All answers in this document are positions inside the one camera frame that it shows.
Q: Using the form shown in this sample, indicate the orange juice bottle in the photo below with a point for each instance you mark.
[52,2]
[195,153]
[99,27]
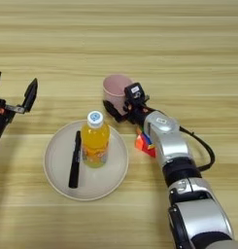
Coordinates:
[95,142]

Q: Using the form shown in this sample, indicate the colourful puzzle cube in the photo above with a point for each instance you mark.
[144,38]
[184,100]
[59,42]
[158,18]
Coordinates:
[143,144]

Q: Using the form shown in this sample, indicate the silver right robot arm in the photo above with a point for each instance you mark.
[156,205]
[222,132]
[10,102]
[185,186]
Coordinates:
[169,139]

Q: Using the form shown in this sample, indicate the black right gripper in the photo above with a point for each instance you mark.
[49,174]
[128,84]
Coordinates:
[138,113]

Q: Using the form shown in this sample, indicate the black marker pen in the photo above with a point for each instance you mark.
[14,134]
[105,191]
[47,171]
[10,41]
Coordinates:
[75,162]

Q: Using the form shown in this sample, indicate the pink plastic cup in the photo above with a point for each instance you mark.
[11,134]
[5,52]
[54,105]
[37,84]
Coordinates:
[114,87]

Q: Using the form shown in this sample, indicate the right gripper small black box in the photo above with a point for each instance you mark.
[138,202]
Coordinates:
[135,92]

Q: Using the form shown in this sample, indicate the round white plate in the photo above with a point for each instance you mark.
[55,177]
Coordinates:
[114,171]

